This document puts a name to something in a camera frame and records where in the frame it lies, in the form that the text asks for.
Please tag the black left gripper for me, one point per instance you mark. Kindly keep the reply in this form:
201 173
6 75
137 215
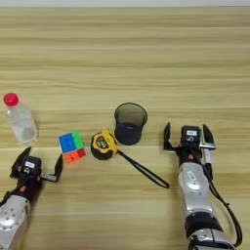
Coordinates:
29 185

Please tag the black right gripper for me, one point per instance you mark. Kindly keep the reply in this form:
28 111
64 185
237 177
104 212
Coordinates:
191 155

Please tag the colourful puzzle cube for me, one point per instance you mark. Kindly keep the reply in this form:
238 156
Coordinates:
71 146

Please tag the clear bottle with red cap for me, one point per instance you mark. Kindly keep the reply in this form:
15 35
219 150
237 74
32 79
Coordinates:
21 125

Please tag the yellow black tape measure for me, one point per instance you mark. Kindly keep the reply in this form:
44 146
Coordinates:
103 145

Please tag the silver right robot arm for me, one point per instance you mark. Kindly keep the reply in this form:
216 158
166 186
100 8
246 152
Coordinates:
193 188

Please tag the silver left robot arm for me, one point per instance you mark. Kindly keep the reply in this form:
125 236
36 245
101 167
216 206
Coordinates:
13 218

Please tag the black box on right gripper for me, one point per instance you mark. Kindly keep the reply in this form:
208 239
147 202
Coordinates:
191 134

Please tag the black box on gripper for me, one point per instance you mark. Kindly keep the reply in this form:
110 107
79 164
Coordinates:
30 165
191 134

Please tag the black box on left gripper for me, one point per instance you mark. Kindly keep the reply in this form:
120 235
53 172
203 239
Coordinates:
30 165

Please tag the black mesh cup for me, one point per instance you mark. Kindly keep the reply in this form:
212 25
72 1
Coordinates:
129 125

